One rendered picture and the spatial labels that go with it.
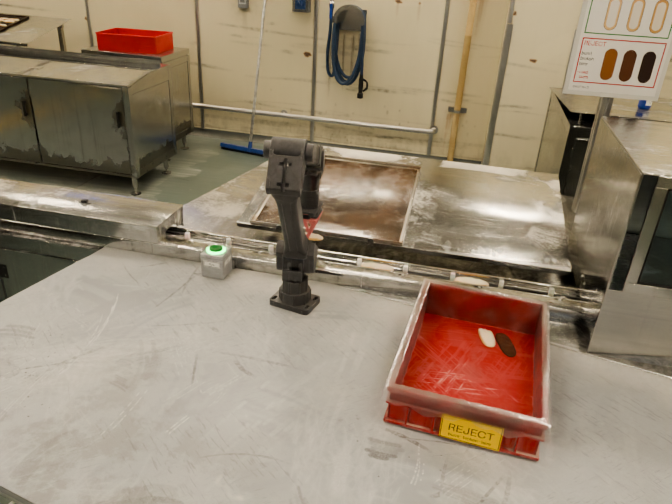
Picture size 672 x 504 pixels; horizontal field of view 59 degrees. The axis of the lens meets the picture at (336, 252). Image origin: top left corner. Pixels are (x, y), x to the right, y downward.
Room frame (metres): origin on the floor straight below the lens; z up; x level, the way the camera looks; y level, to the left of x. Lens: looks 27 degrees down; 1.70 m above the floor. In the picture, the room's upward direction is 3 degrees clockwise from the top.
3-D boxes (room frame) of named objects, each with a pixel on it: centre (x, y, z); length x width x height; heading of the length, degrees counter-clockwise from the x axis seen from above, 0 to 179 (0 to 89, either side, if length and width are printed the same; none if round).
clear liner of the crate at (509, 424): (1.12, -0.33, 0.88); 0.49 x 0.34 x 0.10; 164
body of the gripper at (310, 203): (1.60, 0.09, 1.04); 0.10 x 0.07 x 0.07; 169
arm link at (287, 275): (1.41, 0.11, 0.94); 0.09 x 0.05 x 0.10; 176
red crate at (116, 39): (5.05, 1.74, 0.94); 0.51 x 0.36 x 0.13; 83
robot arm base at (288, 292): (1.38, 0.11, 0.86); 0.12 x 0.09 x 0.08; 67
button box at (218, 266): (1.53, 0.35, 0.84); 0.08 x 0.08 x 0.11; 79
